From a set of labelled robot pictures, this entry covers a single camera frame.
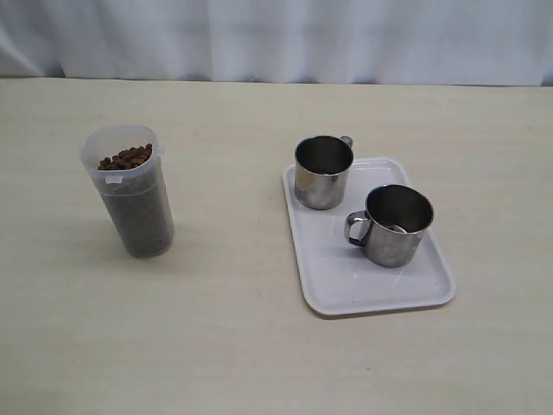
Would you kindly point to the steel mug with kibble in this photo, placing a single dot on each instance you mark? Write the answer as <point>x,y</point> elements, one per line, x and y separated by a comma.
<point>321,170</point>

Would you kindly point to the translucent plastic pitcher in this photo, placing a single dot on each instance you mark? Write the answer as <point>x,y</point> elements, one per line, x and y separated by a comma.
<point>124,163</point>

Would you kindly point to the white backdrop curtain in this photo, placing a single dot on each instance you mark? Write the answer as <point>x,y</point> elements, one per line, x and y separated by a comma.
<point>476,43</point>

